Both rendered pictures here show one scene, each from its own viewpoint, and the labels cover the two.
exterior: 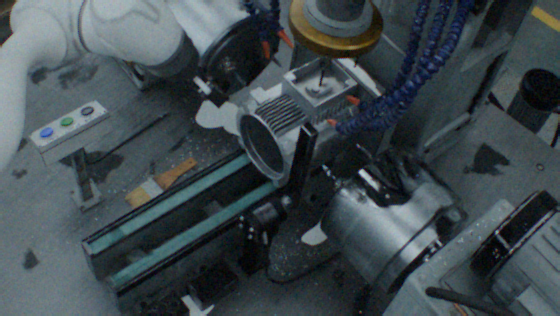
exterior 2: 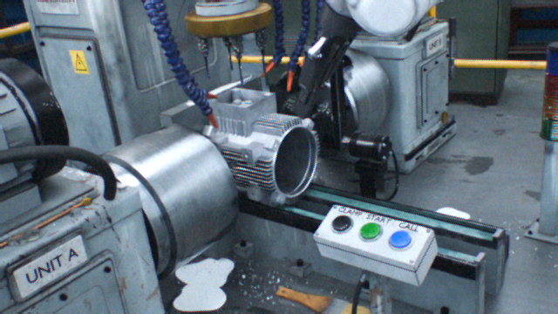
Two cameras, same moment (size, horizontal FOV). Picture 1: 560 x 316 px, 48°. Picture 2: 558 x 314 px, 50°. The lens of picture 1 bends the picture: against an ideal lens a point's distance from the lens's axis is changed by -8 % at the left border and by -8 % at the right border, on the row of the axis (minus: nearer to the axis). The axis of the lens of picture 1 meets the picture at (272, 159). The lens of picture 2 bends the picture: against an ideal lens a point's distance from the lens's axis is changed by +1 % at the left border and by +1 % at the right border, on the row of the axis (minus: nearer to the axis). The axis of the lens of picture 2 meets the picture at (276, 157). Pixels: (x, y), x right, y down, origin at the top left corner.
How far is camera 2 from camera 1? 1.65 m
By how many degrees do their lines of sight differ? 72
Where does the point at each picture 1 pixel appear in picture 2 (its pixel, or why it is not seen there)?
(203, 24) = (188, 149)
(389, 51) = not seen: hidden behind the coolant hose
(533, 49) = not seen: outside the picture
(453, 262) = (377, 41)
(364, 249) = (377, 88)
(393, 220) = (359, 61)
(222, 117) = (207, 290)
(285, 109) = (273, 118)
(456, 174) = not seen: hidden behind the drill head
